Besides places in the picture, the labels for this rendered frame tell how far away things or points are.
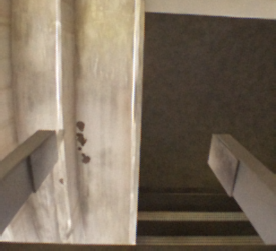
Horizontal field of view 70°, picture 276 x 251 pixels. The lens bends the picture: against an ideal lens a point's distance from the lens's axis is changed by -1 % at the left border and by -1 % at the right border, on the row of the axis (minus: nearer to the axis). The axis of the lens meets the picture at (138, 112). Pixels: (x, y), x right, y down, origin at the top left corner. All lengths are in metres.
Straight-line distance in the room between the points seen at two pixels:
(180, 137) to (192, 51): 0.60
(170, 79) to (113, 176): 1.25
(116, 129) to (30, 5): 0.19
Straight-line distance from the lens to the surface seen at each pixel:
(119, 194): 0.33
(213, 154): 0.17
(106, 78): 0.27
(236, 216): 1.19
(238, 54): 1.61
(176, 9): 0.30
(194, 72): 1.53
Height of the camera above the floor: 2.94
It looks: 73 degrees down
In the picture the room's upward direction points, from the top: 177 degrees clockwise
